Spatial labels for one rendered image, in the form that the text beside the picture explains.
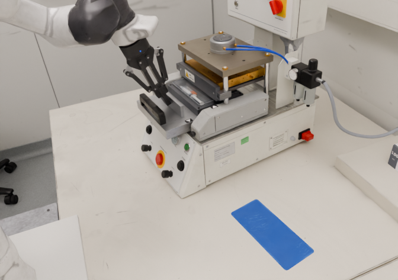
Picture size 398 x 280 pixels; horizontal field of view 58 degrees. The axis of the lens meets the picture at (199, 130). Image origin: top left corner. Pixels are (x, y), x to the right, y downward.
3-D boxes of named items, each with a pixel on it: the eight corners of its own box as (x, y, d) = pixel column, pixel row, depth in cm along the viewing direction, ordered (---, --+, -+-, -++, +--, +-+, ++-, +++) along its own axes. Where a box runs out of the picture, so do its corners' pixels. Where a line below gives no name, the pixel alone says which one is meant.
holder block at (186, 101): (209, 77, 127) (209, 71, 126) (243, 100, 112) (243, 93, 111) (168, 91, 121) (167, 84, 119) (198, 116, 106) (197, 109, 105)
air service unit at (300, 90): (290, 91, 114) (294, 47, 106) (324, 110, 104) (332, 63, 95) (277, 96, 112) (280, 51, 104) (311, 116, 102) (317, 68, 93)
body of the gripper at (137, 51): (138, 26, 98) (153, 53, 104) (112, 43, 97) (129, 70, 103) (148, 34, 93) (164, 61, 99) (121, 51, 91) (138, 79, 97)
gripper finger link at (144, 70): (141, 59, 97) (137, 62, 97) (159, 90, 104) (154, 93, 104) (136, 54, 100) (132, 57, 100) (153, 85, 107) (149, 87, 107)
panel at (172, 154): (141, 147, 132) (154, 100, 126) (178, 195, 110) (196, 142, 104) (135, 147, 131) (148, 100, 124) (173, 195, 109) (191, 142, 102)
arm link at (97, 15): (77, 55, 86) (106, 54, 81) (41, 7, 78) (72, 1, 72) (116, 13, 96) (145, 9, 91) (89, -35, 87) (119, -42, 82)
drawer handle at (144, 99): (145, 102, 115) (144, 92, 113) (166, 123, 104) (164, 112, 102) (140, 104, 115) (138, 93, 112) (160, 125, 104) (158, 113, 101)
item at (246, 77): (227, 58, 127) (227, 32, 122) (267, 81, 111) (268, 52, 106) (185, 71, 121) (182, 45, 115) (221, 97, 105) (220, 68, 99)
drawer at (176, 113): (212, 84, 131) (211, 65, 126) (249, 110, 115) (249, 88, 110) (138, 110, 119) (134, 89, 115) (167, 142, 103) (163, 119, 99)
